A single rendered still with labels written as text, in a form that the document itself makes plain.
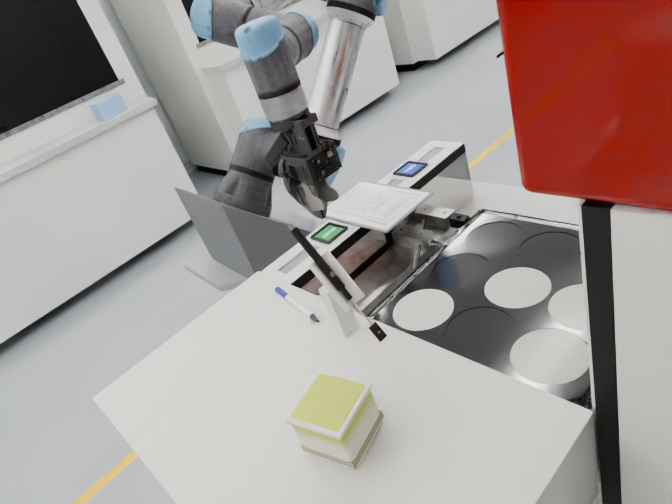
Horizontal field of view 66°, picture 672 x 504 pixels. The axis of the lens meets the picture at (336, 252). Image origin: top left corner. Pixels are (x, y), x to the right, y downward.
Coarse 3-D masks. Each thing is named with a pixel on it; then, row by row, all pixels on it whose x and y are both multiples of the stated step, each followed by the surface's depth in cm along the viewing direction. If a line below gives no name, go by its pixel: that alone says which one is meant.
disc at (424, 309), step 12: (408, 300) 88; (420, 300) 87; (432, 300) 86; (444, 300) 85; (396, 312) 87; (408, 312) 86; (420, 312) 85; (432, 312) 84; (444, 312) 83; (408, 324) 83; (420, 324) 82; (432, 324) 82
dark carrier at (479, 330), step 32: (480, 224) 100; (512, 224) 97; (544, 224) 94; (448, 256) 95; (480, 256) 92; (512, 256) 89; (544, 256) 87; (576, 256) 84; (416, 288) 90; (448, 288) 88; (480, 288) 85; (384, 320) 86; (448, 320) 81; (480, 320) 79; (512, 320) 77; (544, 320) 75; (480, 352) 74; (544, 384) 66; (576, 384) 65
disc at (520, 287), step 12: (492, 276) 86; (504, 276) 86; (516, 276) 85; (528, 276) 84; (540, 276) 83; (492, 288) 84; (504, 288) 83; (516, 288) 82; (528, 288) 81; (540, 288) 81; (492, 300) 82; (504, 300) 81; (516, 300) 80; (528, 300) 79; (540, 300) 79
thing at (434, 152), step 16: (432, 144) 123; (448, 144) 120; (416, 160) 118; (432, 160) 116; (400, 176) 114; (416, 176) 112; (336, 240) 100; (288, 256) 101; (304, 256) 99; (272, 272) 97; (288, 272) 96; (304, 272) 94
